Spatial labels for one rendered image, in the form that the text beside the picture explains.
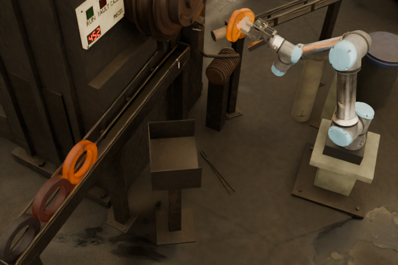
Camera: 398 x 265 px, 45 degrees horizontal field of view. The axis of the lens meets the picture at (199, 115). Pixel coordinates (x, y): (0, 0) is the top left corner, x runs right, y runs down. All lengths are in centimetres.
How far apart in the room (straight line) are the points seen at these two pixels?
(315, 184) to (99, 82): 138
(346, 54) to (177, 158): 84
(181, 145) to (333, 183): 99
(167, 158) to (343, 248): 109
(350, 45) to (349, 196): 101
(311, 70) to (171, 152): 108
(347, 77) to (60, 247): 163
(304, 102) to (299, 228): 79
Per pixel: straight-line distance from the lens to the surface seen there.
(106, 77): 206
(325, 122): 274
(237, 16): 235
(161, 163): 208
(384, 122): 330
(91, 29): 189
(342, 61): 213
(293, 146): 298
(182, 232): 257
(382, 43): 317
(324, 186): 279
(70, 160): 192
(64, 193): 198
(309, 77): 285
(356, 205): 281
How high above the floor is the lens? 226
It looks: 48 degrees down
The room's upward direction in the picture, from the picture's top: 3 degrees clockwise
